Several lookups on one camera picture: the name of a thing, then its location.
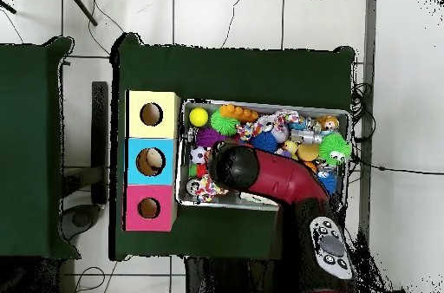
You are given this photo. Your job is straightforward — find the clear mesh bin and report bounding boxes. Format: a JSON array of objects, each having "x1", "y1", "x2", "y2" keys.
[{"x1": 175, "y1": 98, "x2": 350, "y2": 212}]

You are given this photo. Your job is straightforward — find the wooden box with three holes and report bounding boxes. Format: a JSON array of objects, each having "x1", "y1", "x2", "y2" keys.
[{"x1": 123, "y1": 89, "x2": 181, "y2": 232}]

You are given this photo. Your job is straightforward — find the purple spiky ball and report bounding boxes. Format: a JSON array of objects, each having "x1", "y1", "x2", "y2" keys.
[{"x1": 195, "y1": 127, "x2": 228, "y2": 148}]

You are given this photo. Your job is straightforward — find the small soccer ball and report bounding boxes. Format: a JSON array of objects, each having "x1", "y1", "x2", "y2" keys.
[{"x1": 189, "y1": 146, "x2": 209, "y2": 165}]

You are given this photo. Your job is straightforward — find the colourful fabric bow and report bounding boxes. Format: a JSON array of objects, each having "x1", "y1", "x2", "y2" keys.
[{"x1": 236, "y1": 120, "x2": 264, "y2": 141}]

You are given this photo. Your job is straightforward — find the orange toy block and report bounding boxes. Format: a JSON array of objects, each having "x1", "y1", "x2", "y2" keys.
[{"x1": 219, "y1": 103, "x2": 260, "y2": 124}]

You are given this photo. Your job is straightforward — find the yellow ball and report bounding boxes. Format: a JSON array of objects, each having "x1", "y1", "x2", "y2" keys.
[{"x1": 188, "y1": 107, "x2": 210, "y2": 127}]

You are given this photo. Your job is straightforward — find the blue spiky ball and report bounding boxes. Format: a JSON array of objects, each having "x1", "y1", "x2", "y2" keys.
[{"x1": 251, "y1": 131, "x2": 280, "y2": 154}]

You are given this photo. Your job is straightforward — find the colourful patterned cloth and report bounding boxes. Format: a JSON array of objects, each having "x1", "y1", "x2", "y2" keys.
[{"x1": 195, "y1": 173, "x2": 229, "y2": 203}]

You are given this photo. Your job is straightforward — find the dark green tablecloth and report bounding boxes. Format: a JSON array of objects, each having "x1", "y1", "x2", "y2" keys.
[
  {"x1": 0, "y1": 36, "x2": 82, "y2": 260},
  {"x1": 109, "y1": 32, "x2": 356, "y2": 261}
]

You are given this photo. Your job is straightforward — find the silver toy robot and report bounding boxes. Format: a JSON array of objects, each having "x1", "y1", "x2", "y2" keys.
[{"x1": 290, "y1": 127, "x2": 323, "y2": 146}]

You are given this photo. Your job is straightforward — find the green spiky ball with eyes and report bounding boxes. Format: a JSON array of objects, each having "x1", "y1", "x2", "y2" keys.
[{"x1": 317, "y1": 133, "x2": 352, "y2": 166}]

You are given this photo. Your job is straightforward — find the black flat panel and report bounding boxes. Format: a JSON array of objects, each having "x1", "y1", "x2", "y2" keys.
[{"x1": 90, "y1": 81, "x2": 109, "y2": 205}]

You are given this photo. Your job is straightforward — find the black tripod leg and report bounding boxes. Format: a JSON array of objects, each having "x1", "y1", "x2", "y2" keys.
[
  {"x1": 62, "y1": 0, "x2": 99, "y2": 27},
  {"x1": 0, "y1": 0, "x2": 17, "y2": 16}
]

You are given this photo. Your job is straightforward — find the black floor cable with plug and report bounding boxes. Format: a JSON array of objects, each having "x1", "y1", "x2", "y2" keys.
[{"x1": 349, "y1": 153, "x2": 444, "y2": 176}]

